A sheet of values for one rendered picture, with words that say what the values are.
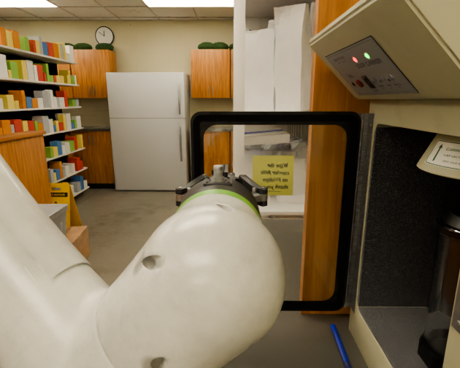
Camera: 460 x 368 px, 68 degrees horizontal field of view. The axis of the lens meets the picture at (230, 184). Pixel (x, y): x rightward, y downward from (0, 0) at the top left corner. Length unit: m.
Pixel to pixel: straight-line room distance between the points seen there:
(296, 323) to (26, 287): 0.61
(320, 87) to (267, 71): 1.01
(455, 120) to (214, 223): 0.31
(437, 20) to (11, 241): 0.39
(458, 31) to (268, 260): 0.25
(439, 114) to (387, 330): 0.39
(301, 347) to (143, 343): 0.54
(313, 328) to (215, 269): 0.60
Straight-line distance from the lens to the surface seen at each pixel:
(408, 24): 0.37
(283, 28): 1.65
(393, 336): 0.70
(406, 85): 0.46
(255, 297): 0.22
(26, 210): 0.34
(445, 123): 0.47
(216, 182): 0.35
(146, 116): 5.35
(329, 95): 0.70
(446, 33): 0.36
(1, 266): 0.31
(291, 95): 1.61
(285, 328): 0.79
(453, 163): 0.50
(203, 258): 0.21
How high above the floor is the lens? 1.41
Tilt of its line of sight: 14 degrees down
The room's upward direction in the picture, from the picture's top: straight up
